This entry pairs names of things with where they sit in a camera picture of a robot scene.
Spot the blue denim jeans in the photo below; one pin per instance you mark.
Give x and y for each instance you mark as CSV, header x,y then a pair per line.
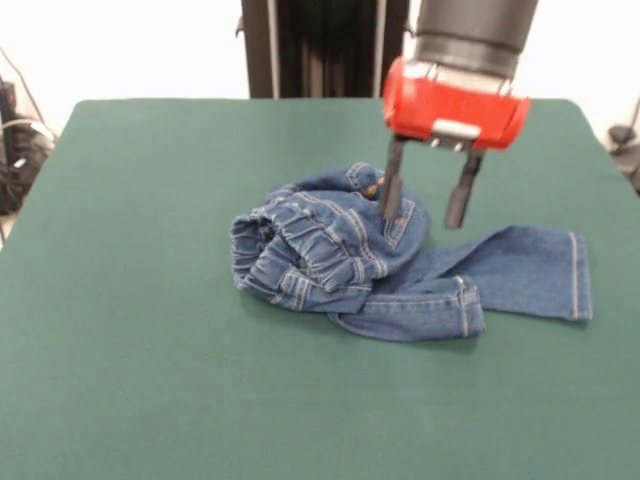
x,y
425,300

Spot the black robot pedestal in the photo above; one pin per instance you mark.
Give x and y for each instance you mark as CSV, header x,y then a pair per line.
x,y
260,50

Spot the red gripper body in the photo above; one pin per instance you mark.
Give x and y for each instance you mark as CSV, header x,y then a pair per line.
x,y
450,110

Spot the dark green table cloth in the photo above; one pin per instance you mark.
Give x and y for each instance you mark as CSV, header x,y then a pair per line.
x,y
150,350

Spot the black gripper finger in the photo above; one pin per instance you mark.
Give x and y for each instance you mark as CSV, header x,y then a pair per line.
x,y
392,185
459,200

